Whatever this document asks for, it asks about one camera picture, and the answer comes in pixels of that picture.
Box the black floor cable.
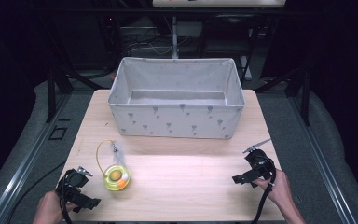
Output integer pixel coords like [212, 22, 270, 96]
[5, 160, 67, 224]

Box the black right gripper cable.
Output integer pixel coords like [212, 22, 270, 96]
[251, 157, 278, 224]

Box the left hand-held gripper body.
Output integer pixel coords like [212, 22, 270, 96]
[55, 165, 94, 206]

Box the aluminium floor rail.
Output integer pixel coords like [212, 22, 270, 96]
[0, 92, 73, 224]
[287, 92, 358, 224]

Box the white background table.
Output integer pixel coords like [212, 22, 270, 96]
[151, 0, 287, 60]

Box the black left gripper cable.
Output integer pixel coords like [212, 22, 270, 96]
[57, 177, 75, 224]

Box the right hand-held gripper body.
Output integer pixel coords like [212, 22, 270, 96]
[242, 138, 276, 182]

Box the grey fabric storage box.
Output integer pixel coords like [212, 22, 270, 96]
[107, 56, 246, 140]

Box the person's right hand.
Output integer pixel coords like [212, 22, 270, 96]
[252, 168, 293, 216]

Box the black metal stand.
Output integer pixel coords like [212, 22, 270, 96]
[44, 66, 106, 124]
[254, 66, 312, 127]

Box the person's left hand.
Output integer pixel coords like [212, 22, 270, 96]
[32, 190, 79, 224]

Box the black office chair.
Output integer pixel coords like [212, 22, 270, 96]
[198, 13, 264, 84]

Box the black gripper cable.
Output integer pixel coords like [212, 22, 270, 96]
[57, 177, 75, 224]
[251, 157, 278, 224]

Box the bundle of background cables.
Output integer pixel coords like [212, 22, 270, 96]
[119, 29, 191, 58]

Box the yellow cat toy with feather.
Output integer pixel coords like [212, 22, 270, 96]
[95, 138, 131, 192]

